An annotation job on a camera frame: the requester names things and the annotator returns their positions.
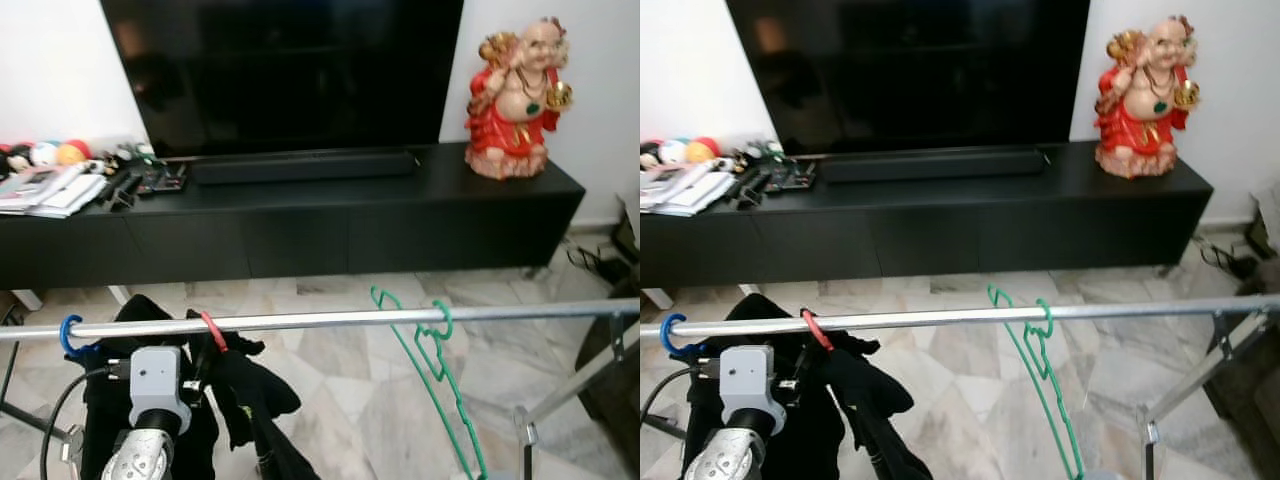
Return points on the red plastic hanger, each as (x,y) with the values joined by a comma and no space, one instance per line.
(815,328)
(213,330)

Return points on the blue plastic hanger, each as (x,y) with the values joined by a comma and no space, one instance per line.
(66,340)
(668,338)

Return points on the green plastic hanger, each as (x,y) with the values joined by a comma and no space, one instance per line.
(435,370)
(1040,370)

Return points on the stack of white magazines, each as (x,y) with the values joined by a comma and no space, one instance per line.
(685,190)
(45,190)

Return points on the black mouse plush toy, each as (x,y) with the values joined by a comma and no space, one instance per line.
(650,156)
(15,158)

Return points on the white toy ball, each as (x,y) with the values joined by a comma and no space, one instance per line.
(43,153)
(675,152)

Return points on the orange toy ball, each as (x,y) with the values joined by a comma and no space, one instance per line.
(703,150)
(72,152)

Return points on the red laughing Buddha statue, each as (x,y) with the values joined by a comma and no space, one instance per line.
(1140,120)
(510,120)

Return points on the black TV console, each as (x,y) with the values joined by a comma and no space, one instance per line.
(930,232)
(300,235)

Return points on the black soundbar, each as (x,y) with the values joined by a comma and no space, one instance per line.
(930,165)

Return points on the black television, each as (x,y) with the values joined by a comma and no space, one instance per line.
(905,70)
(280,70)

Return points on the metal rack end frame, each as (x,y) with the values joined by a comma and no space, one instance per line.
(660,425)
(560,395)
(30,420)
(1190,390)

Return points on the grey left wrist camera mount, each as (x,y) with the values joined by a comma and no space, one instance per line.
(750,385)
(158,385)

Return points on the metal clothes rail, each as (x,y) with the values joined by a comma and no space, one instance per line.
(320,320)
(950,317)

